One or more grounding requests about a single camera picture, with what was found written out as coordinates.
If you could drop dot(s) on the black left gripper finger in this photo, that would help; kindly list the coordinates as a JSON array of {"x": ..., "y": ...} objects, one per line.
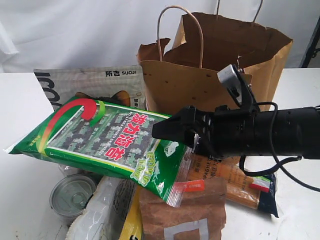
[{"x": 180, "y": 127}]

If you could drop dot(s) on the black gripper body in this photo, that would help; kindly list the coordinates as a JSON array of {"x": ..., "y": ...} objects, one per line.
[{"x": 220, "y": 134}]

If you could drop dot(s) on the green seaweed snack package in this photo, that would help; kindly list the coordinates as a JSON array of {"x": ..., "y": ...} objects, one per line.
[{"x": 111, "y": 140}]

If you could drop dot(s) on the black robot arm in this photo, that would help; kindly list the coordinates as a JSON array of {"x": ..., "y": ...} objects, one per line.
[{"x": 288, "y": 132}]

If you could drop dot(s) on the brown paper shopping bag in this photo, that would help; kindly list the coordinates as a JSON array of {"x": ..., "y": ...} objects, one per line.
[{"x": 204, "y": 44}]

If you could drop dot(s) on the grey cat food bag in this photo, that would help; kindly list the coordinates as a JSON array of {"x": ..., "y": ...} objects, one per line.
[{"x": 117, "y": 84}]

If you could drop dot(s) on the white and yellow plastic bag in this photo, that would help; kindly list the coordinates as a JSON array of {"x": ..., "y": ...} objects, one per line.
[{"x": 112, "y": 213}]

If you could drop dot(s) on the spaghetti package with blue ends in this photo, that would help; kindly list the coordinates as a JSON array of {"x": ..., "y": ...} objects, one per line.
[{"x": 258, "y": 193}]

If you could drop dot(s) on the brown paper pouch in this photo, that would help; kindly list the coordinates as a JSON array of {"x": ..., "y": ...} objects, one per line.
[{"x": 201, "y": 215}]

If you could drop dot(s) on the black stand in background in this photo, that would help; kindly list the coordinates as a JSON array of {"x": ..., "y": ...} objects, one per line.
[{"x": 310, "y": 52}]

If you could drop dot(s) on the silver pull-tab tin can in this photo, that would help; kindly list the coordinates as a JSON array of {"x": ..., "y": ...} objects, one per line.
[{"x": 70, "y": 196}]

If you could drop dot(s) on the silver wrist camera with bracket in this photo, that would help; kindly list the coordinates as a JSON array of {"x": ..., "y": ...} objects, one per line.
[{"x": 238, "y": 89}]

